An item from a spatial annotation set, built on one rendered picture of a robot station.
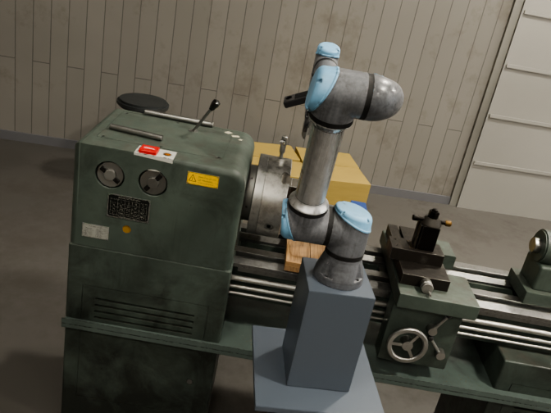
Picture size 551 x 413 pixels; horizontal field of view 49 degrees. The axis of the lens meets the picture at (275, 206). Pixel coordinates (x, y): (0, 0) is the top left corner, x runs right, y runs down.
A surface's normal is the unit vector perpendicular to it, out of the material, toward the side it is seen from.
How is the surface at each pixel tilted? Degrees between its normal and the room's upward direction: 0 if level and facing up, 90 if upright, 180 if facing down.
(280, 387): 0
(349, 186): 90
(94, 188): 90
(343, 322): 90
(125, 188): 90
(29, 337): 0
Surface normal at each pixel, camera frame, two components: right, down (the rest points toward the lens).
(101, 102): 0.06, 0.41
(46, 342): 0.18, -0.90
